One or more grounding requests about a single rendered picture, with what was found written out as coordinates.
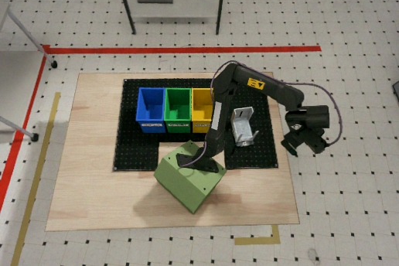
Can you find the blue bin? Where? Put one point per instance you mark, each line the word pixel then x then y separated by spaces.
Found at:
pixel 150 113

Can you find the green open bin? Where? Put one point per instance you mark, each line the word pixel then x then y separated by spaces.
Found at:
pixel 177 114

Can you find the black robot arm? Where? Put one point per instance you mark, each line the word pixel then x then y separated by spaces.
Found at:
pixel 314 116

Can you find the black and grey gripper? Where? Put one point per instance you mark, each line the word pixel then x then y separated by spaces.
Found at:
pixel 290 145

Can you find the yellow open-top bin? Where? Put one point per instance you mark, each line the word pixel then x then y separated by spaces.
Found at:
pixel 202 108

